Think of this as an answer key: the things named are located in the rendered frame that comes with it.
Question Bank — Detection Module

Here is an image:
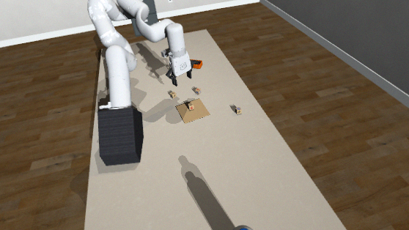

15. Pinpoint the tan flat square mat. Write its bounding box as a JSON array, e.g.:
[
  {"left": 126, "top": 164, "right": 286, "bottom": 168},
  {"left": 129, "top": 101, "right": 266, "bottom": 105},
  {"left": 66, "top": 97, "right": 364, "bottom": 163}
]
[{"left": 176, "top": 99, "right": 210, "bottom": 124}]

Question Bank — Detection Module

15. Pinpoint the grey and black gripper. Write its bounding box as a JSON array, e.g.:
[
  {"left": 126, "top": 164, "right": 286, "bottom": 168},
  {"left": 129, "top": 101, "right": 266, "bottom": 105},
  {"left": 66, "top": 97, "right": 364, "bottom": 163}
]
[{"left": 166, "top": 51, "right": 194, "bottom": 86}]

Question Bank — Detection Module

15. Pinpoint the grey bottle with blue cap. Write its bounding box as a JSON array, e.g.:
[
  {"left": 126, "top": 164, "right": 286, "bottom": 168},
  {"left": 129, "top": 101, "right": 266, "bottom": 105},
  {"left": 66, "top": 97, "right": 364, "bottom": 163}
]
[{"left": 233, "top": 225, "right": 253, "bottom": 230}]

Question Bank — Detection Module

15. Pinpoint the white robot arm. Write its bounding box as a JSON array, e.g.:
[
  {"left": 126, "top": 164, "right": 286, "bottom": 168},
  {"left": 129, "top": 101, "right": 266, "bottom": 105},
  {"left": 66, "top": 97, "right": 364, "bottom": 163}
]
[{"left": 87, "top": 0, "right": 186, "bottom": 111}]

